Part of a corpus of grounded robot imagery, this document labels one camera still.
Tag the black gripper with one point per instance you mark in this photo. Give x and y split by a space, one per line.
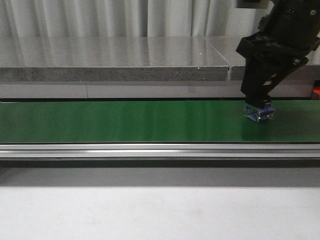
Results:
285 37

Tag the yellow mushroom push button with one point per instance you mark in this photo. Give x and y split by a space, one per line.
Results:
258 114

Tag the grey stone countertop right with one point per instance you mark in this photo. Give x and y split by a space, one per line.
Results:
226 47

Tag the grey stone countertop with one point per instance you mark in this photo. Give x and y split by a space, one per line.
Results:
226 47
110 59

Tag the red plastic bin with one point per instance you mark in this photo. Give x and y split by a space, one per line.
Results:
315 93

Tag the green conveyor belt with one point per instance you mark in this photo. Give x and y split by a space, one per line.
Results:
156 121

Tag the grey stone countertop left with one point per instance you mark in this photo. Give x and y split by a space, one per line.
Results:
110 59

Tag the grey curtain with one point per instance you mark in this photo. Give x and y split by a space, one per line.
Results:
127 18

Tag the aluminium conveyor frame rail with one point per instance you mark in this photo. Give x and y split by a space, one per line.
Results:
212 151

